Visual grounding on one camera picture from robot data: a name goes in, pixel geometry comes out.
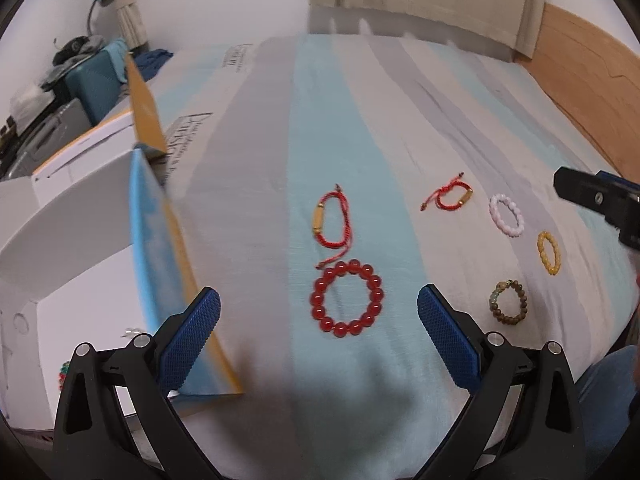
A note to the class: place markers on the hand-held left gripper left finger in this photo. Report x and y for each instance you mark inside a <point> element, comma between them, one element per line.
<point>192,330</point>

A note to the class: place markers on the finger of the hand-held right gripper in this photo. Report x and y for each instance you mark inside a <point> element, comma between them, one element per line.
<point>580,187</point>

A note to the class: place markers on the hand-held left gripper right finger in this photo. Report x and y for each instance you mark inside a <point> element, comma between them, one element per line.
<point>445,330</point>

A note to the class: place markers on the white cardboard box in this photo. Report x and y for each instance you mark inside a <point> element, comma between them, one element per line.
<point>85,240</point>

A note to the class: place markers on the small clear trinket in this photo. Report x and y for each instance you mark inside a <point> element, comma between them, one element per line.
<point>131,332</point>

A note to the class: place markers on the wooden headboard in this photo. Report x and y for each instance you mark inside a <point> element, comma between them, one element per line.
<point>590,75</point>

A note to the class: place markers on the person's leg in jeans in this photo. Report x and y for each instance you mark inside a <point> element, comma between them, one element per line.
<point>607,400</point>

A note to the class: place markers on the striped bed sheet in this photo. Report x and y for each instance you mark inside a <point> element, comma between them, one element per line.
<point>380,135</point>

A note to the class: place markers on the teal suitcase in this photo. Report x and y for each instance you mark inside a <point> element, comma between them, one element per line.
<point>95,90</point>

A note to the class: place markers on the dark blue cloth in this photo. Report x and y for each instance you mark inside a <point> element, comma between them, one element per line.
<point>152,62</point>

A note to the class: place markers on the teal cloth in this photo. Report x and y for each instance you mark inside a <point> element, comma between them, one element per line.
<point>117,57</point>

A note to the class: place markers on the white plastic bag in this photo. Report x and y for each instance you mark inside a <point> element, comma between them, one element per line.
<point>27,100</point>

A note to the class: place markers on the dark clothes pile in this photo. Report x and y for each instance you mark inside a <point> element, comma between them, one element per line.
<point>75,47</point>

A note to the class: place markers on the tied beige curtain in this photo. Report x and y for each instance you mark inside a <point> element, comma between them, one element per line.
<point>132,20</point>

